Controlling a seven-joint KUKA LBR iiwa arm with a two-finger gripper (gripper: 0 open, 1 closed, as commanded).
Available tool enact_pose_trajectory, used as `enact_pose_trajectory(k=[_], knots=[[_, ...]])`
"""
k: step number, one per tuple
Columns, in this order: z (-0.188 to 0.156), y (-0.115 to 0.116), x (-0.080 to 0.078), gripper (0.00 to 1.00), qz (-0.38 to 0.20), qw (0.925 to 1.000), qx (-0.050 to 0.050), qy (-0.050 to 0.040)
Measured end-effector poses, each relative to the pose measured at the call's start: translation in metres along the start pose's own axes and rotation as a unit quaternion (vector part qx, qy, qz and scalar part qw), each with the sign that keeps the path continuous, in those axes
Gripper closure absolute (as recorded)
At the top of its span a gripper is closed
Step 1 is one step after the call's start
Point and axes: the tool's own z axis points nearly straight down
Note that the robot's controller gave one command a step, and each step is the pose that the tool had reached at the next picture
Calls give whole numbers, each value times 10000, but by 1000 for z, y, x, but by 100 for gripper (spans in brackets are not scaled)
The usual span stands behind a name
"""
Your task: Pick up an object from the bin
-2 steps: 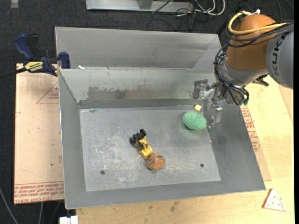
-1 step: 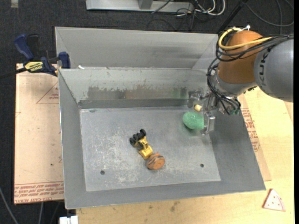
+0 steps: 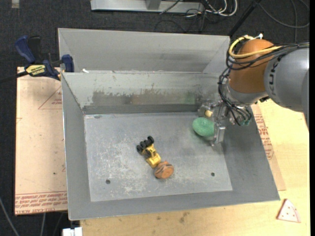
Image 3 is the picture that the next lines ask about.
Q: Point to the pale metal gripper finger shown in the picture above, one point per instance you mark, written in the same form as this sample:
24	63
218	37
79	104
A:
220	133
203	108

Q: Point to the brown cardboard board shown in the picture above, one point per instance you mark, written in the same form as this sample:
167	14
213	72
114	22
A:
39	131

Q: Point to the grey metal bin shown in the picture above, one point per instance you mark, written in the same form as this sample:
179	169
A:
137	141

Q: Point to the green round scouring pad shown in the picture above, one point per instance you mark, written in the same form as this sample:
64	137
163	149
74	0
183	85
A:
202	127

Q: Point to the small cream ball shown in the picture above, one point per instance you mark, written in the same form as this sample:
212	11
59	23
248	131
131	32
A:
208	113

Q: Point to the orange round wooden disc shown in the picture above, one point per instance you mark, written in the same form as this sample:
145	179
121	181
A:
164	171

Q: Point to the yellow and black toy vehicle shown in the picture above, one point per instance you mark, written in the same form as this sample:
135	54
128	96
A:
152	155

